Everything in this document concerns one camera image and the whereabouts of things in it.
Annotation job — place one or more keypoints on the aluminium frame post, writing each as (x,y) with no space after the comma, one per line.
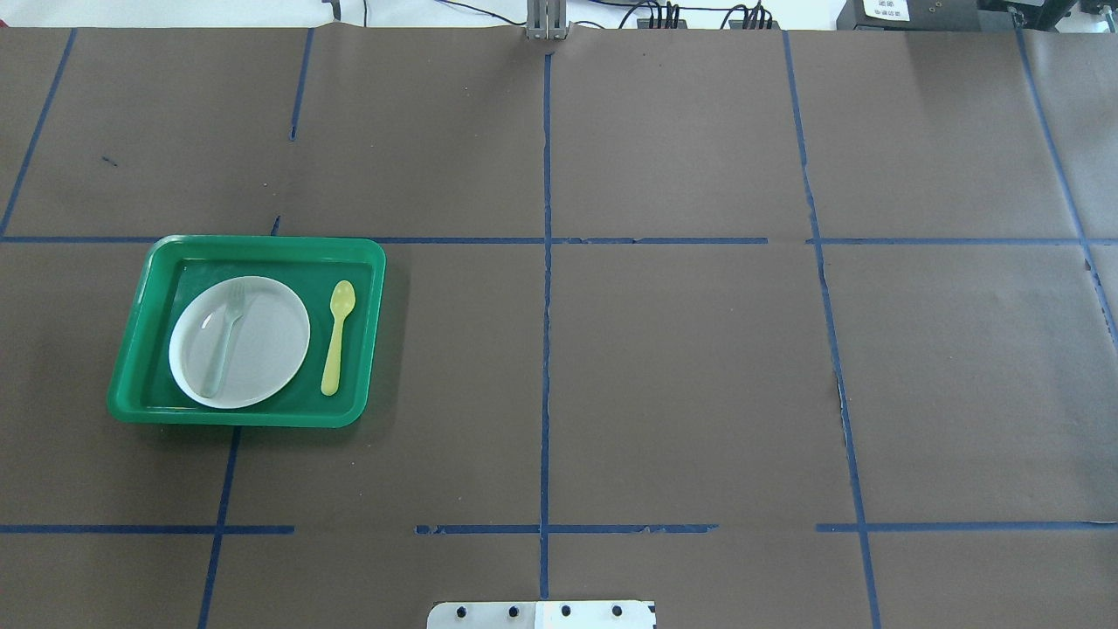
(547,20)

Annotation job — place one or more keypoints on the white round plate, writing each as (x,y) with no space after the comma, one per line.
(269,344)

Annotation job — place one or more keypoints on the pale green plastic fork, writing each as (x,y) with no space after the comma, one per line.
(234,309)

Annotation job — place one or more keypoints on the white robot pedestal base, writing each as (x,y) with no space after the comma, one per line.
(544,614)

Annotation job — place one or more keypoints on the yellow plastic spoon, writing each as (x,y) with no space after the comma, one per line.
(342,303)

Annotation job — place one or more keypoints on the green plastic tray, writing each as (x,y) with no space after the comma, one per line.
(178,268)

